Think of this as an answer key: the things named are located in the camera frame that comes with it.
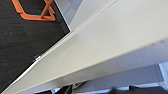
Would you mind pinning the orange frame stand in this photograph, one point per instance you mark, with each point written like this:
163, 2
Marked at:
33, 15

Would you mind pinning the white wardrobe cabinet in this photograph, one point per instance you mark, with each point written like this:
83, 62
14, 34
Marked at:
80, 10

